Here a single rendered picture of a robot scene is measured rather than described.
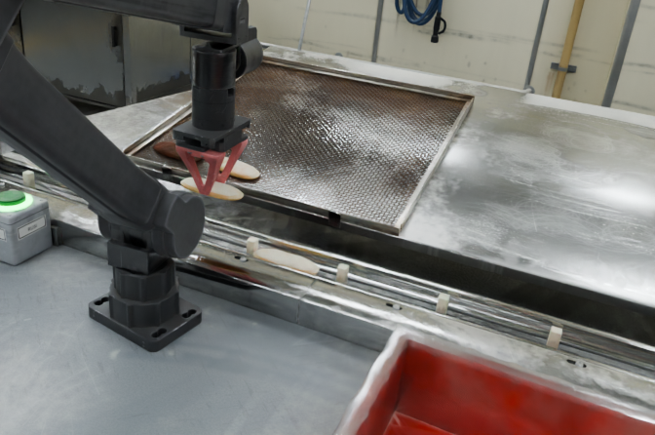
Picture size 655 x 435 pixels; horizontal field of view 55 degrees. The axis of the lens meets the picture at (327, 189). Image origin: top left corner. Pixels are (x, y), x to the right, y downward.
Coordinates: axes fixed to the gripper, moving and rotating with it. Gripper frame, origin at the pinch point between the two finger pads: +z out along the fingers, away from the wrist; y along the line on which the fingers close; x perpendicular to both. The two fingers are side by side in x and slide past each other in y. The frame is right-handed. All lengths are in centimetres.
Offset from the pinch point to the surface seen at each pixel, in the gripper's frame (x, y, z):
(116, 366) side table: -4.4, -26.5, 11.2
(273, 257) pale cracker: -11.3, -1.9, 7.5
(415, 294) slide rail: -31.3, 1.0, 8.4
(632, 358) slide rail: -58, 1, 8
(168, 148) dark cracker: 17.5, 13.8, 3.2
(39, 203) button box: 20.8, -11.6, 4.0
